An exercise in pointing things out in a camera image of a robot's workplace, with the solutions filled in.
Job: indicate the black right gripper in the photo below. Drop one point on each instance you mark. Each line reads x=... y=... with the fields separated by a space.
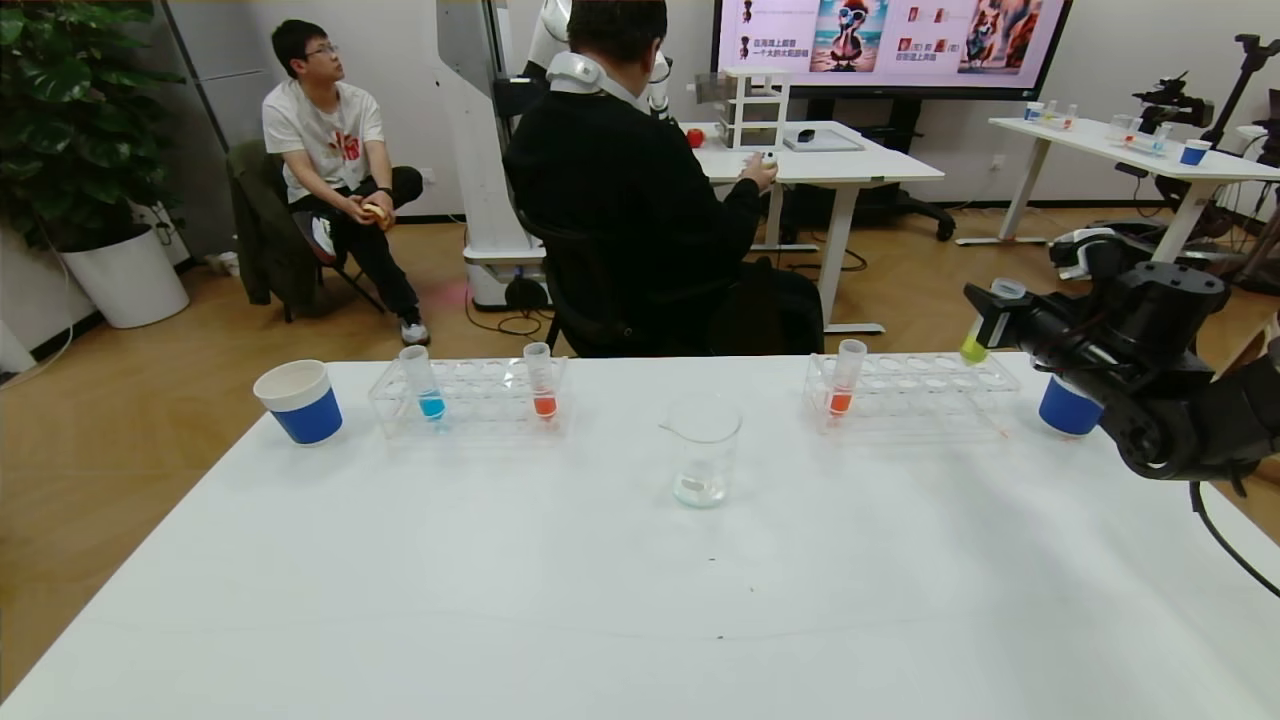
x=997 y=326

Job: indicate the test tube with yellow pigment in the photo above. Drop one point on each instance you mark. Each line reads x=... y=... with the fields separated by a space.
x=973 y=350

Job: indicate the test tube with blue pigment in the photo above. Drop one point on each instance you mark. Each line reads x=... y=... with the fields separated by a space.
x=430 y=402

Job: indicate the white humanoid robot arm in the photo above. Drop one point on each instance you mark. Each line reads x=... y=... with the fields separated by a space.
x=545 y=40

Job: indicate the black distant robot arm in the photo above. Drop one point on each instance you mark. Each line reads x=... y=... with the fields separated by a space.
x=1172 y=100

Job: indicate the black and gray right arm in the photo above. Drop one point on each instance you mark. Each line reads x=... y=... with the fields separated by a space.
x=1170 y=420

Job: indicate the clear acrylic test tube rack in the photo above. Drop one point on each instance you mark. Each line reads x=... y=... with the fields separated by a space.
x=485 y=398
x=900 y=393

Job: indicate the test tube with orange pigment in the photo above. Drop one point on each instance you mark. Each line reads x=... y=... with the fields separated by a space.
x=840 y=402
x=544 y=404

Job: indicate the small clear tube rack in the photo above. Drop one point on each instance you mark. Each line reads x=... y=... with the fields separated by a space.
x=1060 y=118
x=1140 y=140

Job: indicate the clear glass beaker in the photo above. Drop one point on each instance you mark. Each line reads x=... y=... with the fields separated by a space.
x=700 y=460

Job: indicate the blue and white paper cup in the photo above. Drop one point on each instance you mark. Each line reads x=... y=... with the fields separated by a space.
x=300 y=405
x=1065 y=412

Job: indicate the black screen stand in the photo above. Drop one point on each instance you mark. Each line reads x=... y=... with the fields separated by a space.
x=900 y=207

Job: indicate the long white standing desk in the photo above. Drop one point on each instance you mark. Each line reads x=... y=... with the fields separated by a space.
x=1090 y=140

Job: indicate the gray tablet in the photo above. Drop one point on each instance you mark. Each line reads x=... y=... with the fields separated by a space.
x=820 y=143

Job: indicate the large black display screen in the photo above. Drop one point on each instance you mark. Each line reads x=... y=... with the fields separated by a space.
x=900 y=45

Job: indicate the white drawer organizer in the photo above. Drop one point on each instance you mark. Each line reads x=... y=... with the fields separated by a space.
x=755 y=100

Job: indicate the black tripod stand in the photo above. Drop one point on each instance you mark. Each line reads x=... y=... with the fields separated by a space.
x=1245 y=68

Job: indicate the person in black sweater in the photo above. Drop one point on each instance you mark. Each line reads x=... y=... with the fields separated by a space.
x=620 y=180

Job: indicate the black office chair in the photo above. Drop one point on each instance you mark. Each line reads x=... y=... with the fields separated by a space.
x=590 y=290

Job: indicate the white neck device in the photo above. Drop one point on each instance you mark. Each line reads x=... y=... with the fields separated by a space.
x=575 y=72

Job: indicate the white robot tower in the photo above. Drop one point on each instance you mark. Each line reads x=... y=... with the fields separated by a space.
x=480 y=150

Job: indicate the man in white t-shirt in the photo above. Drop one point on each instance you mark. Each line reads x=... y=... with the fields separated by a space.
x=322 y=125

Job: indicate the black folding chair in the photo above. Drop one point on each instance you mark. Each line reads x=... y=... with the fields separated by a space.
x=300 y=225

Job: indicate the dark green jacket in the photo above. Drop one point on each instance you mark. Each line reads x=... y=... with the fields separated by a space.
x=263 y=228

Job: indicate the white plant pot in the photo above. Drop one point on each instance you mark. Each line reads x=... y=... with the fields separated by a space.
x=128 y=282

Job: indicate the large green leafy plant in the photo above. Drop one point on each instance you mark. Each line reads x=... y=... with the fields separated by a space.
x=70 y=120

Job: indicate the white pillar base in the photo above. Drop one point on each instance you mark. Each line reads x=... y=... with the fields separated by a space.
x=12 y=352

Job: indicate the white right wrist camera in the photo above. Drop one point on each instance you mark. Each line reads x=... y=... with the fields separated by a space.
x=1085 y=250

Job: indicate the gray wall cabinet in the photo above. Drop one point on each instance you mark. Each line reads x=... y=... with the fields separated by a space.
x=230 y=60

